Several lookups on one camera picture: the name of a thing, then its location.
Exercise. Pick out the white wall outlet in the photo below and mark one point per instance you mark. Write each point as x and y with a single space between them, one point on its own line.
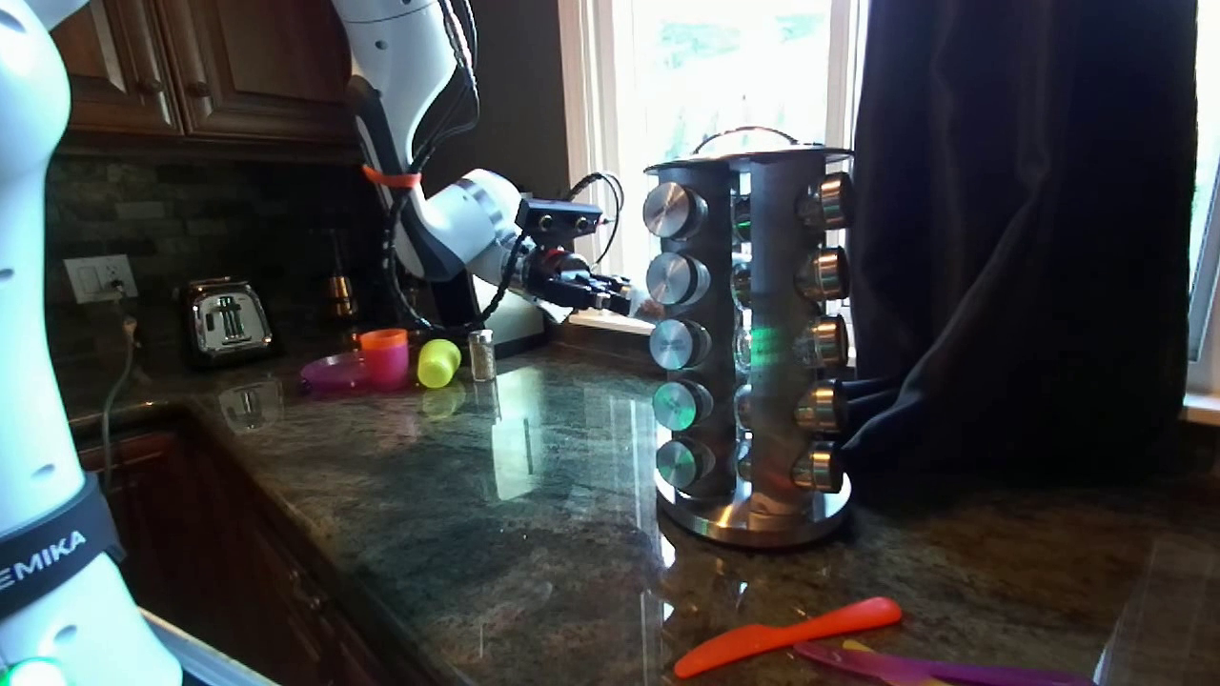
100 278

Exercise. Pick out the orange plastic knife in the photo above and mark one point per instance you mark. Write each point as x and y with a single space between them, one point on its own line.
786 630

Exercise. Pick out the silver toaster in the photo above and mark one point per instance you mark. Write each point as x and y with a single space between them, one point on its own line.
225 321

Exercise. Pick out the orange plastic cup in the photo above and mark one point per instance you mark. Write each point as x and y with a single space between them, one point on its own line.
385 363

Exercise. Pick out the purple plastic knife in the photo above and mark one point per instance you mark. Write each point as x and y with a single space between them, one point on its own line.
940 669

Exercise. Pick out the purple plastic bowl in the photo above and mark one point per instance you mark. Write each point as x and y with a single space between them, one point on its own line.
328 373

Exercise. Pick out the stainless steel seasoning rack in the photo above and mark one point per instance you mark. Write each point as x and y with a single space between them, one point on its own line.
765 382

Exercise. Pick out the white window frame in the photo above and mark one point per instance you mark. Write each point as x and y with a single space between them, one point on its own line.
584 125

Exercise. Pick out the black curtain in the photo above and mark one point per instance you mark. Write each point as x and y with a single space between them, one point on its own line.
1015 252

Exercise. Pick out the silver-capped jar in rack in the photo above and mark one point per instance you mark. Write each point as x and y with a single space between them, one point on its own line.
818 466
680 463
669 210
674 405
821 409
671 274
826 341
671 344
828 200
826 271

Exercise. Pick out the green plastic cup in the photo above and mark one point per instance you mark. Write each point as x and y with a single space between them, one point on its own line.
439 363

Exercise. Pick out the brown wooden base cabinet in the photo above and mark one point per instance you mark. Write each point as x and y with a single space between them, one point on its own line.
230 557

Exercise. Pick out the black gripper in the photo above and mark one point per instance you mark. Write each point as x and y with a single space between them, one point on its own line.
566 271

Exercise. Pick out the brown wooden wall cabinet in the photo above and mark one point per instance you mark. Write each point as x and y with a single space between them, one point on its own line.
204 62

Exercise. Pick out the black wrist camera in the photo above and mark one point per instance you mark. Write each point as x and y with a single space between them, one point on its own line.
558 218

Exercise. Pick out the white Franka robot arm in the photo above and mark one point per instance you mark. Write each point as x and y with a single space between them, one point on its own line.
40 382

